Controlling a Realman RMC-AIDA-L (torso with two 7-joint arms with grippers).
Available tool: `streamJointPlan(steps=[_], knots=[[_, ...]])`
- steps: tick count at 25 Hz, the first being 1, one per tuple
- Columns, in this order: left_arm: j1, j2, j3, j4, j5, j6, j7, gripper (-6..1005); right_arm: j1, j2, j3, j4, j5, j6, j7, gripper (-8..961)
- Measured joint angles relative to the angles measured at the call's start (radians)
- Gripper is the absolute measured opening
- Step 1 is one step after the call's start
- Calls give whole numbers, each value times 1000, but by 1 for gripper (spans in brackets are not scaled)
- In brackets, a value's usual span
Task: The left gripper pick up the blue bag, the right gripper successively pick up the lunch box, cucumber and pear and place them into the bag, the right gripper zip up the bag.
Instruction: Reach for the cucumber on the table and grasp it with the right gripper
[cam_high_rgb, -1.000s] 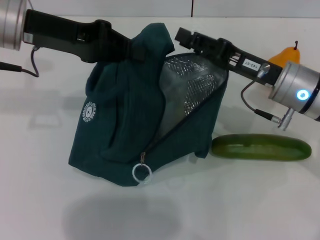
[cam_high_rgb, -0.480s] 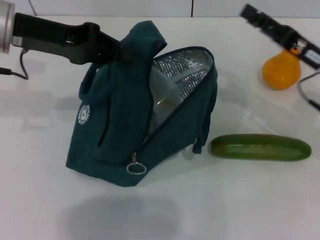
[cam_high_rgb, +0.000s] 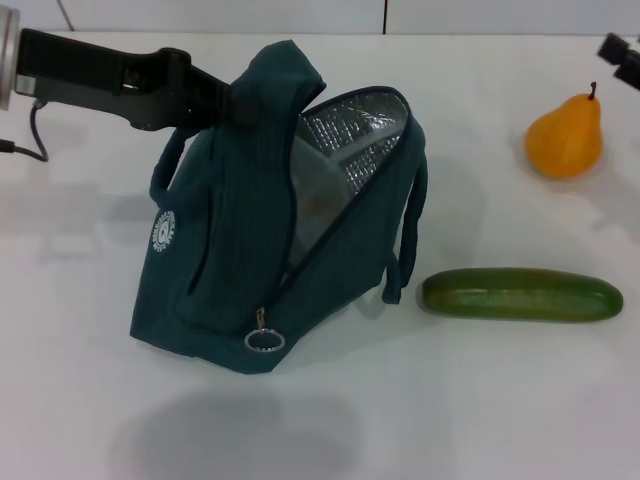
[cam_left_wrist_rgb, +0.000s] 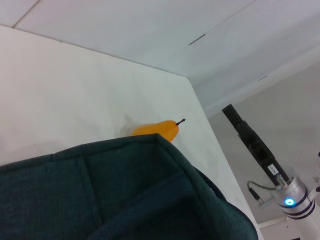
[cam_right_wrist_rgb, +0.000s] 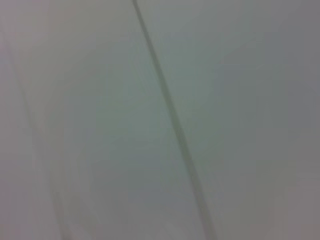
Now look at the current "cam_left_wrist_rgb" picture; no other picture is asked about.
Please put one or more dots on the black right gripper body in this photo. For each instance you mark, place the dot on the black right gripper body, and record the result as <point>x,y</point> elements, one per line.
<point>260,152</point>

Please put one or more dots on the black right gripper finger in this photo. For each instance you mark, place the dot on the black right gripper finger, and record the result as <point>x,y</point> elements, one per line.
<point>232,115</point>

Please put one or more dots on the yellow orange pear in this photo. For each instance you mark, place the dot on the yellow orange pear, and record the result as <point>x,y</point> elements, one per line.
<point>160,128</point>

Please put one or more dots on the dark teal insulated lunch bag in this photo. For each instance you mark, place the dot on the dark teal insulated lunch bag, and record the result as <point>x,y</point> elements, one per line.
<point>100,190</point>

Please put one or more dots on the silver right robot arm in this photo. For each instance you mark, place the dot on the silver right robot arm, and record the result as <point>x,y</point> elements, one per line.
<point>297,197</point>

